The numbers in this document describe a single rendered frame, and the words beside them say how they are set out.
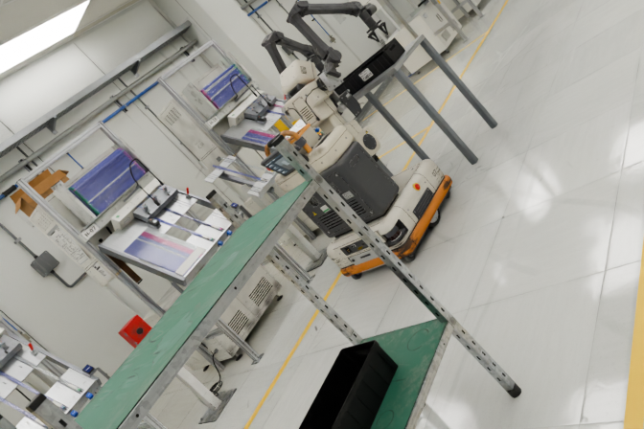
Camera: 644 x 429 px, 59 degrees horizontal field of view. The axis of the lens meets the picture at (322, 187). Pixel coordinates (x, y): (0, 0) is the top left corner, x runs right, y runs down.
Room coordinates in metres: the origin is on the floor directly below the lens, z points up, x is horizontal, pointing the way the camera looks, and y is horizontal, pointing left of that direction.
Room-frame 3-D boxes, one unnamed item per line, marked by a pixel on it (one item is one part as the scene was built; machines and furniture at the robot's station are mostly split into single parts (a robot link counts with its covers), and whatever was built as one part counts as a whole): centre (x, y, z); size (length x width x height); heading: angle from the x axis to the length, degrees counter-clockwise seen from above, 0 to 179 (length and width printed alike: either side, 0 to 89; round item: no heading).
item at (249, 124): (5.14, 0.02, 0.65); 1.01 x 0.73 x 1.29; 43
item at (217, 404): (3.45, 1.43, 0.39); 0.24 x 0.24 x 0.78; 43
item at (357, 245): (3.15, 0.07, 0.23); 0.41 x 0.02 x 0.08; 39
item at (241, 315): (4.28, 1.22, 0.31); 0.70 x 0.65 x 0.62; 133
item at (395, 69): (3.85, -0.78, 0.40); 0.70 x 0.45 x 0.80; 38
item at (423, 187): (3.37, -0.17, 0.16); 0.67 x 0.64 x 0.25; 129
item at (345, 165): (3.31, -0.10, 0.59); 0.55 x 0.34 x 0.83; 39
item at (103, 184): (4.23, 1.09, 1.52); 0.51 x 0.13 x 0.27; 133
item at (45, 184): (4.37, 1.38, 1.82); 0.68 x 0.30 x 0.20; 133
